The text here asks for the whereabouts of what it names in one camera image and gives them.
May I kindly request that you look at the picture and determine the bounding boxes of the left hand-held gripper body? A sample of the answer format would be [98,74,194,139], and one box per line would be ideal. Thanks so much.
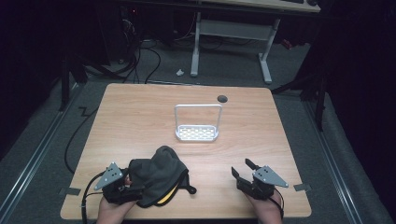
[93,161,144,205]

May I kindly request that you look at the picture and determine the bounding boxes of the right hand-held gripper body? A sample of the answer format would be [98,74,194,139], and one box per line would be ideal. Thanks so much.
[235,165,290,201]

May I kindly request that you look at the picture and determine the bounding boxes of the dark grey cloth cover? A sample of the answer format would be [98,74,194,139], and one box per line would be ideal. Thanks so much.
[128,145,198,209]

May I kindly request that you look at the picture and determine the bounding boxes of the white wire rack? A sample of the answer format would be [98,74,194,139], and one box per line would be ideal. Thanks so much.
[174,103,224,143]

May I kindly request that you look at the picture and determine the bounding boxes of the person's right hand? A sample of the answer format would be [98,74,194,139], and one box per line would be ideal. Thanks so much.
[246,189,284,224]

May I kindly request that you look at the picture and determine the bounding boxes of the person's left hand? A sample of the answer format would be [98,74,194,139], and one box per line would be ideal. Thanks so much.
[96,196,138,224]

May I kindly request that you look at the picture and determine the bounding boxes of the black metal stand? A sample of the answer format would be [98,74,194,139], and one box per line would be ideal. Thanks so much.
[271,69,329,132]
[58,52,90,112]

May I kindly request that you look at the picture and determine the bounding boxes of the black computer tower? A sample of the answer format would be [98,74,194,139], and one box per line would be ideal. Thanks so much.
[96,4,143,64]

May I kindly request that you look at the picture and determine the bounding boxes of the right hand-held gripper cable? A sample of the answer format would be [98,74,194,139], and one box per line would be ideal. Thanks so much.
[270,188,286,219]

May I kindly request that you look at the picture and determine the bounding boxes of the hand-held gripper cable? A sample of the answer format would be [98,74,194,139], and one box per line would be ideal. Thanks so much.
[80,170,107,224]
[270,188,286,219]

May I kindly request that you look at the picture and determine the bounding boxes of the left hand-held gripper cable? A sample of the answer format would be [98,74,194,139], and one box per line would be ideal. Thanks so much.
[80,170,107,224]

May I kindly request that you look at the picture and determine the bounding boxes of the black cable on floor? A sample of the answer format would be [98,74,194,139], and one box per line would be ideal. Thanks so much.
[64,105,101,175]

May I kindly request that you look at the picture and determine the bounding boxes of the metal floor rail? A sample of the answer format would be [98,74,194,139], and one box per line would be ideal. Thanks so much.
[0,82,83,218]
[303,101,363,224]

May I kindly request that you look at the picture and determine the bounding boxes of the bundle of black cables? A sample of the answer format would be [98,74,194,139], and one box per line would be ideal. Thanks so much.
[83,18,163,85]

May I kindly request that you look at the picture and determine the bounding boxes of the white metal frame desk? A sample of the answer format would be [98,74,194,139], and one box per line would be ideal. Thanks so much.
[190,0,321,85]

